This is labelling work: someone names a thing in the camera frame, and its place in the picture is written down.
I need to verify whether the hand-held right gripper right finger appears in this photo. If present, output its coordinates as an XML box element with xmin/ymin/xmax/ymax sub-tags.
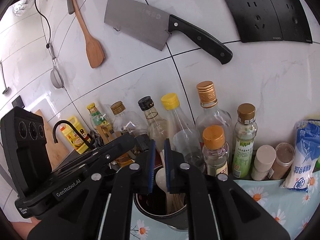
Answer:
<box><xmin>164</xmin><ymin>139</ymin><xmax>288</xmax><ymax>240</ymax></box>

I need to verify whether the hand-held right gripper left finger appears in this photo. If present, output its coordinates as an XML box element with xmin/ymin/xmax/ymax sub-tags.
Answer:
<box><xmin>27</xmin><ymin>139</ymin><xmax>157</xmax><ymax>240</ymax></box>

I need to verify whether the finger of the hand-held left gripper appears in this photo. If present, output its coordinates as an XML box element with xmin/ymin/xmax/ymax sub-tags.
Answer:
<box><xmin>82</xmin><ymin>132</ymin><xmax>153</xmax><ymax>167</ymax></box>

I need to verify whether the black utensil cup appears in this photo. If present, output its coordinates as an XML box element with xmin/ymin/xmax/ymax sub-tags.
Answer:
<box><xmin>132</xmin><ymin>191</ymin><xmax>189</xmax><ymax>230</ymax></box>

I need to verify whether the person's left forearm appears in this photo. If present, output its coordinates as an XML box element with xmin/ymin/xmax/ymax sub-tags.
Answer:
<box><xmin>11</xmin><ymin>217</ymin><xmax>43</xmax><ymax>240</ymax></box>

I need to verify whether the small wooden rack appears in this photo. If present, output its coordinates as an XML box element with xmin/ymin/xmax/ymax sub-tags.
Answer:
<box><xmin>96</xmin><ymin>124</ymin><xmax>123</xmax><ymax>145</ymax></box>

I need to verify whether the wooden cutting board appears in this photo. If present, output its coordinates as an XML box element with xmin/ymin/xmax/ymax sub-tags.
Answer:
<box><xmin>32</xmin><ymin>109</ymin><xmax>70</xmax><ymax>170</ymax></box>

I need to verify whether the yellow cap green label bottle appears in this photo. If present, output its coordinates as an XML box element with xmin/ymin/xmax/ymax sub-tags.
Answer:
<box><xmin>87</xmin><ymin>102</ymin><xmax>113</xmax><ymax>135</ymax></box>

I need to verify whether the yellow dish soap bottle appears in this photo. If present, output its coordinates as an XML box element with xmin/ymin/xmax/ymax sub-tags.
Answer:
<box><xmin>61</xmin><ymin>115</ymin><xmax>92</xmax><ymax>155</ymax></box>

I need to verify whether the yellow cap clear bottle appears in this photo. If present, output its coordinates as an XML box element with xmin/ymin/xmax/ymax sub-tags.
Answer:
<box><xmin>161</xmin><ymin>93</ymin><xmax>205</xmax><ymax>173</ymax></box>

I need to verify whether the clear bottle brown cap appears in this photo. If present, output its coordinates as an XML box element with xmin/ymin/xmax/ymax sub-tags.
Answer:
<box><xmin>110</xmin><ymin>101</ymin><xmax>148</xmax><ymax>140</ymax></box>

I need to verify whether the black faucet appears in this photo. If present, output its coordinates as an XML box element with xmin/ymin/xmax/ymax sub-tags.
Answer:
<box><xmin>52</xmin><ymin>120</ymin><xmax>93</xmax><ymax>150</ymax></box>

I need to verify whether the black cap glass bottle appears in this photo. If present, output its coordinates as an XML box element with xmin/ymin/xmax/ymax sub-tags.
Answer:
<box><xmin>137</xmin><ymin>96</ymin><xmax>173</xmax><ymax>153</ymax></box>

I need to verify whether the small gold cap bottle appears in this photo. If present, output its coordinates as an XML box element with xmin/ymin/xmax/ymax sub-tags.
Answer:
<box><xmin>202</xmin><ymin>125</ymin><xmax>230</xmax><ymax>177</ymax></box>

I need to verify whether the metal ladle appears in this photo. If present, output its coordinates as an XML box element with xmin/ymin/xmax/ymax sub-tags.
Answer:
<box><xmin>0</xmin><ymin>60</ymin><xmax>12</xmax><ymax>95</ymax></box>

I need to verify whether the large gold cap glass bottle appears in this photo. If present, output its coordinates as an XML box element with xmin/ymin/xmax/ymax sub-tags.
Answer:
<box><xmin>195</xmin><ymin>81</ymin><xmax>233</xmax><ymax>155</ymax></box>

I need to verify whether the brown cap green label bottle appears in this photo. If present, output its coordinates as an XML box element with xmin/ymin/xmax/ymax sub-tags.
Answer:
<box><xmin>231</xmin><ymin>103</ymin><xmax>258</xmax><ymax>179</ymax></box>

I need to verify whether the metal mesh strainer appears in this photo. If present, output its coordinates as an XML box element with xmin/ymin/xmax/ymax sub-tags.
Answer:
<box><xmin>49</xmin><ymin>42</ymin><xmax>66</xmax><ymax>89</ymax></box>

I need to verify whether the wooden spatula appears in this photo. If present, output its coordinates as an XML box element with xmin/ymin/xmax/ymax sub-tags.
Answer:
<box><xmin>71</xmin><ymin>0</ymin><xmax>105</xmax><ymax>69</ymax></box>

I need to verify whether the white spice jar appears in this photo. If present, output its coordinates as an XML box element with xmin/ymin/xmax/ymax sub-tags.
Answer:
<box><xmin>251</xmin><ymin>144</ymin><xmax>277</xmax><ymax>181</ymax></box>

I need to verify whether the daisy print tablecloth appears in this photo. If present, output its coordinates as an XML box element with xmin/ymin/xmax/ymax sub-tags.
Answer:
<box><xmin>130</xmin><ymin>177</ymin><xmax>320</xmax><ymax>240</ymax></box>

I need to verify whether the brown spice jar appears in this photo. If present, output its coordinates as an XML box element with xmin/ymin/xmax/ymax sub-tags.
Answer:
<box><xmin>270</xmin><ymin>142</ymin><xmax>296</xmax><ymax>180</ymax></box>

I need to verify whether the blue white salt bag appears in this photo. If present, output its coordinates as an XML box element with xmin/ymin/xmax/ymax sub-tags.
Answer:
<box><xmin>279</xmin><ymin>120</ymin><xmax>320</xmax><ymax>193</ymax></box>

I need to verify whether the steel wool scrubber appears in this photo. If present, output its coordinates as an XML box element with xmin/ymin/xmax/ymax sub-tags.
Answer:
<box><xmin>11</xmin><ymin>0</ymin><xmax>32</xmax><ymax>18</ymax></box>

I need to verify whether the yellow grey peeler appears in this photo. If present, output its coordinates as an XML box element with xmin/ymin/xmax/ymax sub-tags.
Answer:
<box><xmin>64</xmin><ymin>0</ymin><xmax>75</xmax><ymax>15</ymax></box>

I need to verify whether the small black wall socket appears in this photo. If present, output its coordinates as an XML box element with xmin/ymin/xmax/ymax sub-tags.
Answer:
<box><xmin>12</xmin><ymin>95</ymin><xmax>25</xmax><ymax>108</ymax></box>

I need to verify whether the black hanging cable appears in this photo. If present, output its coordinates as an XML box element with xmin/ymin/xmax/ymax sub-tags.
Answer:
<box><xmin>34</xmin><ymin>0</ymin><xmax>52</xmax><ymax>49</ymax></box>

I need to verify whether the steel cleaver black handle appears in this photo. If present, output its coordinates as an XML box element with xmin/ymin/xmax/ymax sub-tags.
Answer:
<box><xmin>104</xmin><ymin>0</ymin><xmax>233</xmax><ymax>65</ymax></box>

